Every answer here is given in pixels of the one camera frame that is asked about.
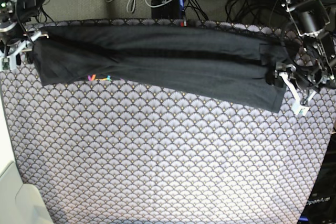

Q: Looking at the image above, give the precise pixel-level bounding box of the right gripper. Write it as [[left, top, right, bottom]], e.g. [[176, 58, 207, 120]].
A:
[[1, 22, 49, 71]]

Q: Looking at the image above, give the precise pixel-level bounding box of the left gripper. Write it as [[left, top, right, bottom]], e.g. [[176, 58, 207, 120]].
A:
[[265, 62, 335, 116]]

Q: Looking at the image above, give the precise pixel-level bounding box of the dark grey T-shirt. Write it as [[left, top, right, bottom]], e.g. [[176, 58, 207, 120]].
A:
[[33, 25, 299, 112]]

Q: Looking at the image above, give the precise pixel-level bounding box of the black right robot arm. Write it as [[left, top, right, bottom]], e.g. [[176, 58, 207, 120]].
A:
[[1, 0, 49, 71]]

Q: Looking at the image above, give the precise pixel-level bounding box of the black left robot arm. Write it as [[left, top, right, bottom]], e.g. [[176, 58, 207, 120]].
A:
[[270, 0, 335, 115]]

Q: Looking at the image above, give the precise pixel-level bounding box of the black OpenArm box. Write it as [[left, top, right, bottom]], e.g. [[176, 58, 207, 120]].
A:
[[298, 132, 335, 223]]

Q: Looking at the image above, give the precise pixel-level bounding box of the fan-patterned table cloth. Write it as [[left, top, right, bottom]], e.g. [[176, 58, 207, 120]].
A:
[[0, 18, 336, 224]]

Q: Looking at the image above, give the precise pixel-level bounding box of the red and black clamp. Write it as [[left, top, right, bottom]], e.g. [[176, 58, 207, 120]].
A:
[[181, 10, 187, 27]]

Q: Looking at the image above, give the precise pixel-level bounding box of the white plastic bin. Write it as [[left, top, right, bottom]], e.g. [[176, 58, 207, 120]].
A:
[[1, 102, 53, 223]]

